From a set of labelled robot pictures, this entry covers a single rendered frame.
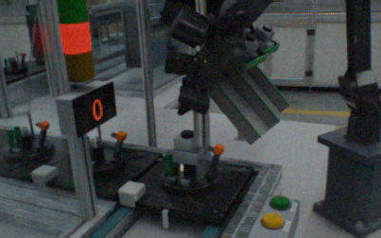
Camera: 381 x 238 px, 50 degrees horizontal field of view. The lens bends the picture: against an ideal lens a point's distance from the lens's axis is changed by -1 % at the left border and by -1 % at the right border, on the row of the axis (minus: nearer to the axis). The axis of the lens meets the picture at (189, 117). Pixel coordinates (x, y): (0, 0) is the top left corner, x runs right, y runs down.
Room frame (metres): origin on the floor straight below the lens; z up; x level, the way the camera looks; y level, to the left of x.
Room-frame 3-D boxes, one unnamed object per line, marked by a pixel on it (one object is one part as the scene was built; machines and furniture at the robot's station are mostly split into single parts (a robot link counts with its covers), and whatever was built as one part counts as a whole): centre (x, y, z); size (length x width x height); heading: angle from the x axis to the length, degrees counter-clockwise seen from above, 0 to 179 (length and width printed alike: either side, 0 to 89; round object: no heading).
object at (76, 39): (0.74, 0.19, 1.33); 0.05 x 0.05 x 0.05
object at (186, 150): (0.86, 0.02, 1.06); 0.08 x 0.04 x 0.07; 65
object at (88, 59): (0.74, 0.19, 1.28); 0.05 x 0.05 x 0.05
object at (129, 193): (0.81, 0.14, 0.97); 0.05 x 0.05 x 0.04; 65
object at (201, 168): (0.86, 0.01, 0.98); 0.14 x 0.14 x 0.02
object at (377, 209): (0.85, -0.39, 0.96); 0.15 x 0.15 x 0.20; 28
